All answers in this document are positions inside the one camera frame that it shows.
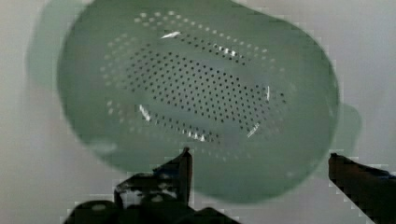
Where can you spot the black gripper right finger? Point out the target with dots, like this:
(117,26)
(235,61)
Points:
(372,190)

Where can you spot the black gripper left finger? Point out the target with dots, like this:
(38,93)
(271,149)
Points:
(159,197)

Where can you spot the green plastic strainer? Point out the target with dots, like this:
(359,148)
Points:
(253,98)

